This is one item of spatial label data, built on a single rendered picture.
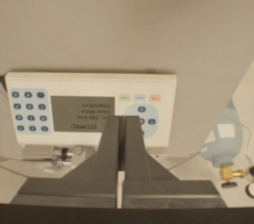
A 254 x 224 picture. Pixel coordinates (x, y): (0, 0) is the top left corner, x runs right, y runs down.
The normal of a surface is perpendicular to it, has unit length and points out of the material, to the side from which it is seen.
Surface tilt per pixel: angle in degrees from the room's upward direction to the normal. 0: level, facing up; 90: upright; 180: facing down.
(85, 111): 36
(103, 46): 0
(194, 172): 90
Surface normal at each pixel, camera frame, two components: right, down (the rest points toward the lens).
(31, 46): -0.01, 0.79
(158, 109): 0.00, 0.27
